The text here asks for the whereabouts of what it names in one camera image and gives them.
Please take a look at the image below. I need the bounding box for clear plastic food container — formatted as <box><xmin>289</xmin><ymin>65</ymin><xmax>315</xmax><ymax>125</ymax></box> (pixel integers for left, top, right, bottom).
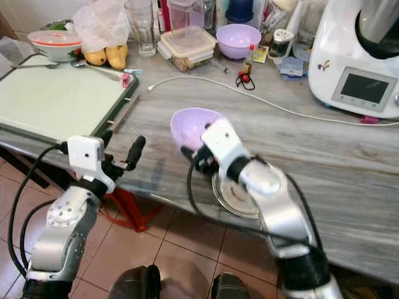
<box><xmin>158</xmin><ymin>26</ymin><xmax>218</xmax><ymax>74</ymax></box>

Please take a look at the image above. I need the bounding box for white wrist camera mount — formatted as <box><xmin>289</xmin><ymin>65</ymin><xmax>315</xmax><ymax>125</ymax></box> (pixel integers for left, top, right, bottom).
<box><xmin>67</xmin><ymin>135</ymin><xmax>105</xmax><ymax>179</ymax></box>
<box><xmin>201</xmin><ymin>118</ymin><xmax>250</xmax><ymax>166</ymax></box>

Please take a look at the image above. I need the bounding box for clear plastic wrap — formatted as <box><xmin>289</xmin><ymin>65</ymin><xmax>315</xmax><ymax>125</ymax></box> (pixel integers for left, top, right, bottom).
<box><xmin>0</xmin><ymin>37</ymin><xmax>33</xmax><ymax>69</ymax></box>

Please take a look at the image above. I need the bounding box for glass spice grinder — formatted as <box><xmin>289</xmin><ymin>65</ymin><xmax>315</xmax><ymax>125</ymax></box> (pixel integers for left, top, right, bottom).
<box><xmin>267</xmin><ymin>29</ymin><xmax>294</xmax><ymax>60</ymax></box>

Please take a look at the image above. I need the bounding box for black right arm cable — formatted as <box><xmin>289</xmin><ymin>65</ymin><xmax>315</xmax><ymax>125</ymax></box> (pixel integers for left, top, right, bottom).
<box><xmin>186</xmin><ymin>159</ymin><xmax>325</xmax><ymax>250</ymax></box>

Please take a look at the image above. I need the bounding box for white kitchen machine with display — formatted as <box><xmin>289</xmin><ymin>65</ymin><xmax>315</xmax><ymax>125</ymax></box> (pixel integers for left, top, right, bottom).
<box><xmin>308</xmin><ymin>0</ymin><xmax>399</xmax><ymax>120</ymax></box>

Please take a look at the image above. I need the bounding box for white tray with green rim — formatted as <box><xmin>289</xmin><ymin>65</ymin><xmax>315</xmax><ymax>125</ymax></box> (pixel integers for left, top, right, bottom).
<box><xmin>0</xmin><ymin>54</ymin><xmax>140</xmax><ymax>143</ymax></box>

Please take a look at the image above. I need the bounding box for translucent plastic bag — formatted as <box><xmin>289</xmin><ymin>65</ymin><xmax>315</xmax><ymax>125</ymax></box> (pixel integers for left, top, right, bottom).
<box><xmin>72</xmin><ymin>0</ymin><xmax>132</xmax><ymax>54</ymax></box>

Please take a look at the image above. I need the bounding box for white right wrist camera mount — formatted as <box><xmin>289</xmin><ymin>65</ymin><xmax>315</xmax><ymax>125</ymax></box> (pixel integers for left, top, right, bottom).
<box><xmin>201</xmin><ymin>118</ymin><xmax>250</xmax><ymax>166</ymax></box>

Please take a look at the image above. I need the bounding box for clear plastic jug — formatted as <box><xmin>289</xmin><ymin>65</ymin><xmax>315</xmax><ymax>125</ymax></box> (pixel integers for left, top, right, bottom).
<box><xmin>166</xmin><ymin>0</ymin><xmax>210</xmax><ymax>32</ymax></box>

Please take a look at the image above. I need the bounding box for black robot foot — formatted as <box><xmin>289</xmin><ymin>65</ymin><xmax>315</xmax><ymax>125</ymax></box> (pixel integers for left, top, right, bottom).
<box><xmin>211</xmin><ymin>272</ymin><xmax>254</xmax><ymax>299</ymax></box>
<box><xmin>107</xmin><ymin>264</ymin><xmax>162</xmax><ymax>299</ymax></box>

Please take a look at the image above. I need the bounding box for small bottle with red cap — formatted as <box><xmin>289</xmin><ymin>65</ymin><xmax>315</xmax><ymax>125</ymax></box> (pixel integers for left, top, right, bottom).
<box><xmin>243</xmin><ymin>44</ymin><xmax>258</xmax><ymax>76</ymax></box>

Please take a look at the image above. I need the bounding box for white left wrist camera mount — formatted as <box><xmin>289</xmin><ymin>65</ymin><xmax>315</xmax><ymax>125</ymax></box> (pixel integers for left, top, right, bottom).
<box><xmin>67</xmin><ymin>135</ymin><xmax>105</xmax><ymax>179</ymax></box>

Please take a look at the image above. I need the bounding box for clear drinking glass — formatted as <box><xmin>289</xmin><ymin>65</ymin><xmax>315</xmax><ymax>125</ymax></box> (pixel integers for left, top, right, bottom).
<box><xmin>124</xmin><ymin>0</ymin><xmax>157</xmax><ymax>59</ymax></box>

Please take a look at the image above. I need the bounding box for round steel plate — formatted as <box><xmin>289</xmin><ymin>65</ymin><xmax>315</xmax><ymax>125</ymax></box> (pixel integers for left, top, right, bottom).
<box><xmin>210</xmin><ymin>171</ymin><xmax>262</xmax><ymax>219</ymax></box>

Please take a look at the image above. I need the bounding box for white cable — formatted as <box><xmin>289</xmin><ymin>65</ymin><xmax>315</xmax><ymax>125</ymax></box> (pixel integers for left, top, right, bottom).
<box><xmin>147</xmin><ymin>75</ymin><xmax>399</xmax><ymax>129</ymax></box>

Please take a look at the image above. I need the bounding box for black left robot foot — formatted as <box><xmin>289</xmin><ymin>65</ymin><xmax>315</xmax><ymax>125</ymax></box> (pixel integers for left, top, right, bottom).
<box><xmin>107</xmin><ymin>264</ymin><xmax>162</xmax><ymax>299</ymax></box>

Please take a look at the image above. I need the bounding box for red and black cord trinket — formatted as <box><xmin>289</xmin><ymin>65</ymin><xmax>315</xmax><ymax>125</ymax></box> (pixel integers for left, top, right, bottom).
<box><xmin>235</xmin><ymin>71</ymin><xmax>257</xmax><ymax>92</ymax></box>

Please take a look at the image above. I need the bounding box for metal spoon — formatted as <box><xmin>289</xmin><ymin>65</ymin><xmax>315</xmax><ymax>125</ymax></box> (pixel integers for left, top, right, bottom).
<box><xmin>70</xmin><ymin>60</ymin><xmax>126</xmax><ymax>83</ymax></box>

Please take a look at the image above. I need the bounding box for red box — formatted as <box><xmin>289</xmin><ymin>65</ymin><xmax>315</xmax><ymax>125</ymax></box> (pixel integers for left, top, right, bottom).
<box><xmin>157</xmin><ymin>0</ymin><xmax>171</xmax><ymax>33</ymax></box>

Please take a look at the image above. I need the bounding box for white bowl with red rim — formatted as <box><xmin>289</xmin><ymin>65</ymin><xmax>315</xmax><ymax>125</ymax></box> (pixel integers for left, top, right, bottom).
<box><xmin>27</xmin><ymin>29</ymin><xmax>82</xmax><ymax>64</ymax></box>

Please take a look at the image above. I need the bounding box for yellow fruit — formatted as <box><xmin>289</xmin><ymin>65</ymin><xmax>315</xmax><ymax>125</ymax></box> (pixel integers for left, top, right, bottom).
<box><xmin>105</xmin><ymin>44</ymin><xmax>129</xmax><ymax>71</ymax></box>
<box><xmin>83</xmin><ymin>49</ymin><xmax>107</xmax><ymax>67</ymax></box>

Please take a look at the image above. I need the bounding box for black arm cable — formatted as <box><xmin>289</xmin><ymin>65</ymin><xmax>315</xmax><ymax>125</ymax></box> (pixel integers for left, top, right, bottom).
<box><xmin>186</xmin><ymin>159</ymin><xmax>325</xmax><ymax>250</ymax></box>
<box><xmin>7</xmin><ymin>143</ymin><xmax>69</xmax><ymax>278</ymax></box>

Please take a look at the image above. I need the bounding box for small yellow packet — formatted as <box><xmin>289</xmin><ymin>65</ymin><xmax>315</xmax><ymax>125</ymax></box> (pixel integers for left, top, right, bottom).
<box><xmin>252</xmin><ymin>46</ymin><xmax>268</xmax><ymax>64</ymax></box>

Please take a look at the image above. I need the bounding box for purple plastic bowl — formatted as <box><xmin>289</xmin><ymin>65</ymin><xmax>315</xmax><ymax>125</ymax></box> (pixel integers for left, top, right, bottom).
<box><xmin>215</xmin><ymin>23</ymin><xmax>263</xmax><ymax>61</ymax></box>
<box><xmin>170</xmin><ymin>107</ymin><xmax>228</xmax><ymax>154</ymax></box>

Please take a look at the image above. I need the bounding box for dark blue cup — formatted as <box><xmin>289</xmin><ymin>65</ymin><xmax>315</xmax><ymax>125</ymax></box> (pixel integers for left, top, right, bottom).
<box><xmin>225</xmin><ymin>0</ymin><xmax>254</xmax><ymax>25</ymax></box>

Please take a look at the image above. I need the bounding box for small pink object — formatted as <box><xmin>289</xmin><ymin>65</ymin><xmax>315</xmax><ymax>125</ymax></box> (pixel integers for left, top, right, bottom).
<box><xmin>358</xmin><ymin>115</ymin><xmax>382</xmax><ymax>125</ymax></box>

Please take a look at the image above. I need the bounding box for black right robot foot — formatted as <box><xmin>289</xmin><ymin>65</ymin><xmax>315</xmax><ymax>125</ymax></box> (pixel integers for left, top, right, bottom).
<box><xmin>211</xmin><ymin>272</ymin><xmax>254</xmax><ymax>299</ymax></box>

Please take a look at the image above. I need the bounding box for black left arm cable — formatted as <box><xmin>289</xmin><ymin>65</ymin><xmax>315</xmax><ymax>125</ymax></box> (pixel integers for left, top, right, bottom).
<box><xmin>7</xmin><ymin>143</ymin><xmax>69</xmax><ymax>278</ymax></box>

